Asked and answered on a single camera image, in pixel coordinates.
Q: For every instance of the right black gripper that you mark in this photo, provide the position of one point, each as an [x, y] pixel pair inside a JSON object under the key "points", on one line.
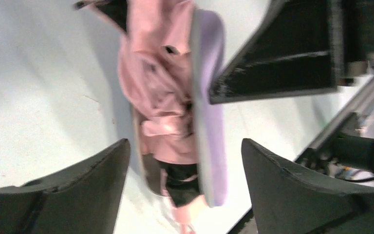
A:
{"points": [[302, 47]]}

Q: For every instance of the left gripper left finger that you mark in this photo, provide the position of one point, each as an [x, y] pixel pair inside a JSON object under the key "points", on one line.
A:
{"points": [[83, 198]]}

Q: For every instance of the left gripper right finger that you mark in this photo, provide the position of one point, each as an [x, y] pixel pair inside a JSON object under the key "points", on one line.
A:
{"points": [[288, 198]]}

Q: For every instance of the white oval storage case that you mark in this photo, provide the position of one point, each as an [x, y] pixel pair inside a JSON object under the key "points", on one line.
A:
{"points": [[207, 53]]}

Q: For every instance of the pink folding umbrella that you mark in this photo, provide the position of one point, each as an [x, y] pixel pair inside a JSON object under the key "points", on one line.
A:
{"points": [[155, 75]]}

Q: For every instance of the aluminium frame rail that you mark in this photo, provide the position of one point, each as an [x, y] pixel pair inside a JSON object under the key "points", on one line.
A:
{"points": [[349, 118]]}

